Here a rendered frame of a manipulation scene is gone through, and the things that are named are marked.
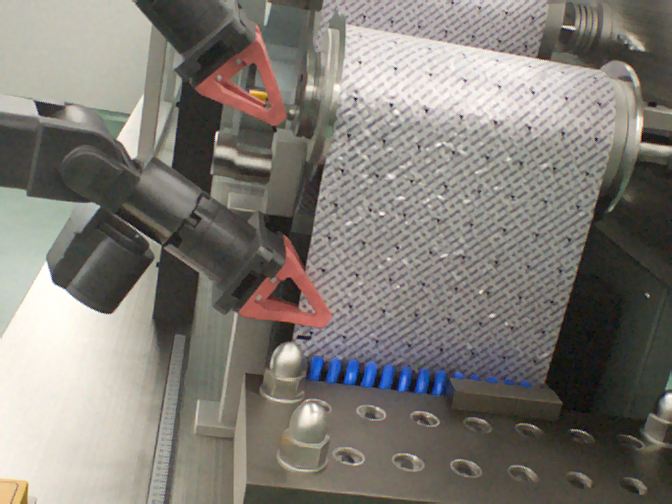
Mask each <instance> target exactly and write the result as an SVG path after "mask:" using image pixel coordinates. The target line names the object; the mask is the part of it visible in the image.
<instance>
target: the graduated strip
mask: <svg viewBox="0 0 672 504"><path fill-rule="evenodd" d="M190 341H192V336H189V335H180V334H173V339H172V345H171V352H170V358H169V365H168V371H167V377H166V383H165V389H164V396H163V402H162V408H161V414H160V420H159V426H157V433H156V439H155V446H154V452H153V458H152V465H151V471H150V477H149V483H148V489H147V496H146V502H145V504H172V497H173V488H174V479H175V471H176V461H177V453H178V445H179V436H180V427H181V418H182V410H183V402H184V392H185V384H186V375H187V367H188V358H189V349H190Z"/></svg>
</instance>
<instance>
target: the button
mask: <svg viewBox="0 0 672 504"><path fill-rule="evenodd" d="M28 493H29V482H28V481H25V480H16V479H5V478H0V504H28Z"/></svg>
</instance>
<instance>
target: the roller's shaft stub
mask: <svg viewBox="0 0 672 504"><path fill-rule="evenodd" d="M634 167H639V168H645V169H651V170H652V171H653V173H654V175H655V176H657V177H660V178H666V179H671V178H672V132H670V131H664V132H662V133H661V134H660V135H656V134H650V133H644V132H642V135H641V142H640V147H639V151H638V157H637V160H635V164H634Z"/></svg>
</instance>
